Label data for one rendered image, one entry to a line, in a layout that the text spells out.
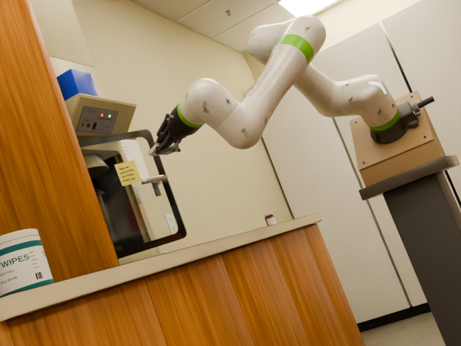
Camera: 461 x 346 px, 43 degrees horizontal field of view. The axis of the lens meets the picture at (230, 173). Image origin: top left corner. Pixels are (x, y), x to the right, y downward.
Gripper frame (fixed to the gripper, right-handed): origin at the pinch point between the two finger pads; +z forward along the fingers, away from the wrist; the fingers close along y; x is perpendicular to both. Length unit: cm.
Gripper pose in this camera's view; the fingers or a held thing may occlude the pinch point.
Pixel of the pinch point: (156, 149)
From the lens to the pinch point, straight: 185.3
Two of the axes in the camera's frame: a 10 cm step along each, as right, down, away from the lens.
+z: -4.9, 3.6, 7.9
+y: -1.8, -9.3, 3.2
